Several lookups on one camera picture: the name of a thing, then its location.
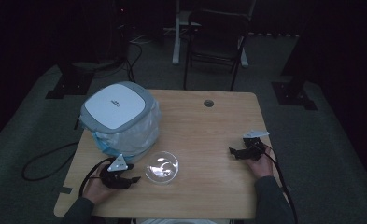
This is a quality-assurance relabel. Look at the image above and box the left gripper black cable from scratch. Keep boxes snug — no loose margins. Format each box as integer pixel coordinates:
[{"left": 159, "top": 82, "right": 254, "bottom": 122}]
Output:
[{"left": 78, "top": 157, "right": 116, "bottom": 198}]

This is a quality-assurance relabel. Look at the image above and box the bundle of floor cables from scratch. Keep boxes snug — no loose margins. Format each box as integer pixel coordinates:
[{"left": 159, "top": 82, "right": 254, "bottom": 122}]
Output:
[{"left": 120, "top": 33, "right": 146, "bottom": 84}]

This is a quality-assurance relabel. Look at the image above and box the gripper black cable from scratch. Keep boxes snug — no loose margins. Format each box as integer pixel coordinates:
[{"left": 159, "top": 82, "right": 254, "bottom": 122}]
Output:
[
  {"left": 78, "top": 157, "right": 116, "bottom": 198},
  {"left": 259, "top": 142, "right": 299, "bottom": 224}
]

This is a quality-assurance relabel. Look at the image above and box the black stand base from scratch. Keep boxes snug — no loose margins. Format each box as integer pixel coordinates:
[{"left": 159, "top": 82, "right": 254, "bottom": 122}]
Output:
[
  {"left": 271, "top": 31, "right": 318, "bottom": 111},
  {"left": 45, "top": 61, "right": 95, "bottom": 100}
]

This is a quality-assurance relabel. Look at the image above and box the black folding chair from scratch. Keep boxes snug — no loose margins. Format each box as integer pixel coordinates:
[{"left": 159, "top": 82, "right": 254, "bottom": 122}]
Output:
[{"left": 183, "top": 8, "right": 251, "bottom": 92}]

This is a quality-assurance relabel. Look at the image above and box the person's right hand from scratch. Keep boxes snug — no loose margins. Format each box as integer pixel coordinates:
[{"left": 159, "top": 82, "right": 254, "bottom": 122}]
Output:
[{"left": 246, "top": 147, "right": 275, "bottom": 179}]

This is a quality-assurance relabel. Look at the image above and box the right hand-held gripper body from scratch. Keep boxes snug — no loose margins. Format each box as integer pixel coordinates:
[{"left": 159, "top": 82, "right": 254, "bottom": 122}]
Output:
[{"left": 237, "top": 130, "right": 270, "bottom": 161}]

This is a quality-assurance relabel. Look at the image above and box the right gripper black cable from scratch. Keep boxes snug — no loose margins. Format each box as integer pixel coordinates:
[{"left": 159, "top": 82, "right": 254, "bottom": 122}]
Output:
[{"left": 259, "top": 142, "right": 299, "bottom": 224}]

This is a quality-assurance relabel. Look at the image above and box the translucent trash bag liner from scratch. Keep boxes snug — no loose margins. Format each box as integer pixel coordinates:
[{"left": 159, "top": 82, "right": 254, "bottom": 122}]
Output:
[{"left": 91, "top": 98, "right": 162, "bottom": 163}]

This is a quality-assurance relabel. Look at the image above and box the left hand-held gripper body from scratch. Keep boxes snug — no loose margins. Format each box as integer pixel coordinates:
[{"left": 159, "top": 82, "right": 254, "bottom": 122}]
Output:
[{"left": 99, "top": 153, "right": 133, "bottom": 190}]

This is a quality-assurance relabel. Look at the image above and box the white and grey trash can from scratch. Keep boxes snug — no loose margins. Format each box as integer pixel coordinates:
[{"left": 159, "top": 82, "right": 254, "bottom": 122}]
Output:
[{"left": 78, "top": 81, "right": 161, "bottom": 164}]

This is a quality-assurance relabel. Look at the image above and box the person's left hand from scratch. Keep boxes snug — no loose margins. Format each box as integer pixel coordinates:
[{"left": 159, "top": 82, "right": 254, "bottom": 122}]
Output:
[{"left": 82, "top": 164, "right": 120, "bottom": 205}]

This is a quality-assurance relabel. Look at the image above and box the clear plastic bowl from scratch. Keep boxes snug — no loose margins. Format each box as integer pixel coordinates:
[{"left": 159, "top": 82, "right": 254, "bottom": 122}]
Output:
[{"left": 145, "top": 150, "right": 180, "bottom": 186}]

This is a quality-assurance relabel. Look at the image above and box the black cable on floor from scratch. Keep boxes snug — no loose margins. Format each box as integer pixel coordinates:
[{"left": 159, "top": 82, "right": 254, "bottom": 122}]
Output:
[{"left": 21, "top": 141, "right": 80, "bottom": 182}]

